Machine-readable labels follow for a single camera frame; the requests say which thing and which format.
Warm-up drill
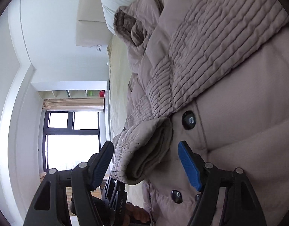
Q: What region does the beige curtain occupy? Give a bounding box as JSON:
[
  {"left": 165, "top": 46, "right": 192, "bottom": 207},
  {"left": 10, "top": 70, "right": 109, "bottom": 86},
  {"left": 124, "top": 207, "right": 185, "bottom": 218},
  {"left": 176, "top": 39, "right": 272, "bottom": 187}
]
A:
[{"left": 42, "top": 98, "right": 105, "bottom": 112}]

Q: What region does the white wall shelf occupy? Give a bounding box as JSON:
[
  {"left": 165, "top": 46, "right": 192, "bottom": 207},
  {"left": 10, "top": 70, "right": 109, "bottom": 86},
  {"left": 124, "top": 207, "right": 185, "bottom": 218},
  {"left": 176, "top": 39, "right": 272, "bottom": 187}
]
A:
[{"left": 36, "top": 89, "right": 108, "bottom": 99}]

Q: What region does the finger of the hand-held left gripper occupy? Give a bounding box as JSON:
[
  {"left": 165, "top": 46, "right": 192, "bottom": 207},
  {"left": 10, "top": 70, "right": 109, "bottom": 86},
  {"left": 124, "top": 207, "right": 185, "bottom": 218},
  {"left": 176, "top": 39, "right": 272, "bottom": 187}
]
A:
[{"left": 104, "top": 177, "right": 119, "bottom": 197}]

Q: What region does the pink quilted puffer jacket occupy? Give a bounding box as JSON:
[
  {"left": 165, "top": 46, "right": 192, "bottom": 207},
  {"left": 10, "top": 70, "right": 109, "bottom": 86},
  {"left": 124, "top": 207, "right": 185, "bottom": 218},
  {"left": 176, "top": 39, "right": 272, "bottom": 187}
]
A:
[{"left": 111, "top": 0, "right": 289, "bottom": 226}]

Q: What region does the black framed window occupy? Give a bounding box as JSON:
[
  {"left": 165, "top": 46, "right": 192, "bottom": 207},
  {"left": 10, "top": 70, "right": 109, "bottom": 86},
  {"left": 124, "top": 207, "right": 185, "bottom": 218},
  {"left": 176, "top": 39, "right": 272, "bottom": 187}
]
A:
[{"left": 38, "top": 110, "right": 105, "bottom": 173}]

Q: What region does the beige padded headboard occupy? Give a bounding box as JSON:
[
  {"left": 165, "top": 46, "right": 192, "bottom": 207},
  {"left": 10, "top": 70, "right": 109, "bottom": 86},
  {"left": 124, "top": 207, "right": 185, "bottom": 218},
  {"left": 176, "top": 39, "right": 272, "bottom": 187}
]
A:
[{"left": 75, "top": 0, "right": 112, "bottom": 48}]

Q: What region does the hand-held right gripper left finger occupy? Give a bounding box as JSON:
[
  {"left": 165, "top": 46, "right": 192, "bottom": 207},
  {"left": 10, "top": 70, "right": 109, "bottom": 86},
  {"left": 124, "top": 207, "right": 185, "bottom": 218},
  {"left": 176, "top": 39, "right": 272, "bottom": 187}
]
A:
[{"left": 23, "top": 141, "right": 114, "bottom": 226}]

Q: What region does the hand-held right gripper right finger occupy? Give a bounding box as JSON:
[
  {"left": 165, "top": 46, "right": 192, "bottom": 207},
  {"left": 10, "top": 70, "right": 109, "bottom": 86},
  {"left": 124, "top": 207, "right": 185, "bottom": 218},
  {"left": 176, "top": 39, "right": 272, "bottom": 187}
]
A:
[{"left": 178, "top": 141, "right": 267, "bottom": 226}]

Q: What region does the white folded duvet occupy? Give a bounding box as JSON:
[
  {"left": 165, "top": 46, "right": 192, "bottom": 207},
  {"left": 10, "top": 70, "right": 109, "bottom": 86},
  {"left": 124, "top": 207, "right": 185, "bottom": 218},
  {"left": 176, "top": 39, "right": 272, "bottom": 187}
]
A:
[{"left": 100, "top": 0, "right": 156, "bottom": 36}]

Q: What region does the person's left hand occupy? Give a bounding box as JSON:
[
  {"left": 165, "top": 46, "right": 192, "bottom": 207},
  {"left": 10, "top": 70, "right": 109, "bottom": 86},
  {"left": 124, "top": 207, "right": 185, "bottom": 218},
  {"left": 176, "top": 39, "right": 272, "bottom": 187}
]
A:
[{"left": 126, "top": 202, "right": 151, "bottom": 225}]

